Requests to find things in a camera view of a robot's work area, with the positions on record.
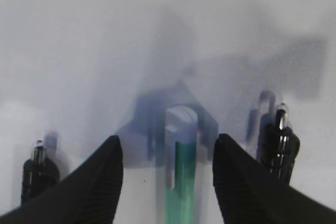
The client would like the black gel pen right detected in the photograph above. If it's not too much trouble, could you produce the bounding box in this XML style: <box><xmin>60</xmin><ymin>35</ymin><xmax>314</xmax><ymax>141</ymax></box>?
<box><xmin>260</xmin><ymin>103</ymin><xmax>300</xmax><ymax>185</ymax></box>

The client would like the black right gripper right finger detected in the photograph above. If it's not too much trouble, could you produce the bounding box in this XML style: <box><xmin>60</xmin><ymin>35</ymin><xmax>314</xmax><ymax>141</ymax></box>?
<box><xmin>212</xmin><ymin>134</ymin><xmax>335</xmax><ymax>223</ymax></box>

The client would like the black gel pen middle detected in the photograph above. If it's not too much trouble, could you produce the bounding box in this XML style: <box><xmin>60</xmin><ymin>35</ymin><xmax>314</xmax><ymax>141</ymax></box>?
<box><xmin>20</xmin><ymin>140</ymin><xmax>60</xmax><ymax>205</ymax></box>

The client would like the teal green pen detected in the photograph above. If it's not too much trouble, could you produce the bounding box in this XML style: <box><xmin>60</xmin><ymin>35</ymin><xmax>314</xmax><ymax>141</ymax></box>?
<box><xmin>164</xmin><ymin>105</ymin><xmax>198</xmax><ymax>223</ymax></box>

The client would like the black gel pen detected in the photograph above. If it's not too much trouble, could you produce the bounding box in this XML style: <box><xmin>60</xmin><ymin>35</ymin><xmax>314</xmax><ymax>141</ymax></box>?
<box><xmin>20</xmin><ymin>140</ymin><xmax>60</xmax><ymax>205</ymax></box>
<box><xmin>260</xmin><ymin>103</ymin><xmax>300</xmax><ymax>185</ymax></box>

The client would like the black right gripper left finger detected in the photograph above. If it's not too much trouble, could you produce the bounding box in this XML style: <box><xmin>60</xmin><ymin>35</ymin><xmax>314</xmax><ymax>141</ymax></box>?
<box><xmin>1</xmin><ymin>135</ymin><xmax>123</xmax><ymax>223</ymax></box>

